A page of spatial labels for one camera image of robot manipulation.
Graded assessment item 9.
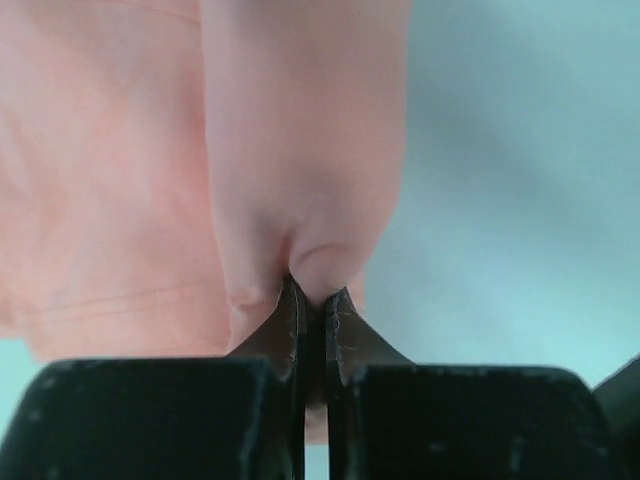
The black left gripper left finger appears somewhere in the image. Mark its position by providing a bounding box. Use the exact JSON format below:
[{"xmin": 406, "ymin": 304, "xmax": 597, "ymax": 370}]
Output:
[{"xmin": 1, "ymin": 280, "xmax": 306, "ymax": 479}]

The salmon pink polo shirt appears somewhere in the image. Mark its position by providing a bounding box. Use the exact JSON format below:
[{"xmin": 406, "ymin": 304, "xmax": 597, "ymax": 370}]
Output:
[{"xmin": 0, "ymin": 0, "xmax": 412, "ymax": 446}]

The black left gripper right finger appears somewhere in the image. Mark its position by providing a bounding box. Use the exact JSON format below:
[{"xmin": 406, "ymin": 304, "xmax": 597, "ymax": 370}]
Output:
[{"xmin": 325, "ymin": 291, "xmax": 630, "ymax": 479}]

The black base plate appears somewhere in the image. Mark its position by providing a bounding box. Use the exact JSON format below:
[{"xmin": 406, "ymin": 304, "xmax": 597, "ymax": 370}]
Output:
[{"xmin": 593, "ymin": 356, "xmax": 640, "ymax": 451}]

